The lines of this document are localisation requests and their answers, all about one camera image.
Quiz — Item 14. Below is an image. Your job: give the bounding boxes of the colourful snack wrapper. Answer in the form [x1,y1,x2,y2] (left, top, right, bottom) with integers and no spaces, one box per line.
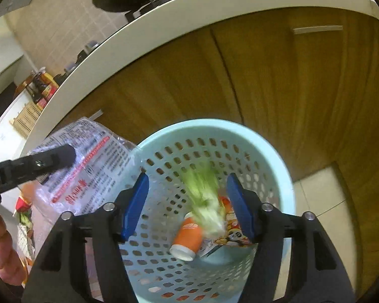
[214,196,252,247]

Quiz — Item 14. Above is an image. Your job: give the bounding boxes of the clear printed plastic bag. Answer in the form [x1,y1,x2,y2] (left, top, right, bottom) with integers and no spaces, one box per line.
[20,117,141,222]

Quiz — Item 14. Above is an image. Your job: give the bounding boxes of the wooden base cabinets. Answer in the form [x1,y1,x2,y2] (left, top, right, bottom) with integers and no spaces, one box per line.
[63,8,379,183]

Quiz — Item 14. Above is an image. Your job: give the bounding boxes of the black gas stove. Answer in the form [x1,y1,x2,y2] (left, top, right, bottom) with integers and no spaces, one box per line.
[49,0,170,86]

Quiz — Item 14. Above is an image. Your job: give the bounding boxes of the orange paper cup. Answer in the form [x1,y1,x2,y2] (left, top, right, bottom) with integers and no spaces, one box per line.
[169,212,203,262]

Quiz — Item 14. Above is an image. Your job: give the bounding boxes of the beige utensil basket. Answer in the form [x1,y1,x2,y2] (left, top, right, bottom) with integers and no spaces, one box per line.
[9,102,41,139]

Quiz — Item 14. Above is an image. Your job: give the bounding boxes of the green leafy vegetable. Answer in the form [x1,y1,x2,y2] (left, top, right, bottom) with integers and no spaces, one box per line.
[181,162,226,240]

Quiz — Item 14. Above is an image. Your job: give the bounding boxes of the blue white milk carton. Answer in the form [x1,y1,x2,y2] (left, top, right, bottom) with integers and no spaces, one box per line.
[197,239,223,258]

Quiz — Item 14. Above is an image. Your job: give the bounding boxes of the person's left hand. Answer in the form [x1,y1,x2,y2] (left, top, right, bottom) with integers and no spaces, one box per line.
[0,215,27,286]

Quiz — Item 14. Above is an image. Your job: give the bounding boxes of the pink floral tablecloth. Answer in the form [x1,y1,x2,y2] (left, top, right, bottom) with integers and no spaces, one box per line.
[13,197,103,302]

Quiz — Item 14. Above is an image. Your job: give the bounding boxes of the teal plastic waste basket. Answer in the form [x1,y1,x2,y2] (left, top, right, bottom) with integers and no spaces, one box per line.
[121,119,296,302]

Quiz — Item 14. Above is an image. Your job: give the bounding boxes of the large sauce bottle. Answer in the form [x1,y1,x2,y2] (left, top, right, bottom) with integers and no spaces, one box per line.
[39,67,59,101]

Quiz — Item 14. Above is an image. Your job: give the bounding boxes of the dark soy sauce bottle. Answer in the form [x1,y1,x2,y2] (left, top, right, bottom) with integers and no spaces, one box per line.
[28,72,48,111]

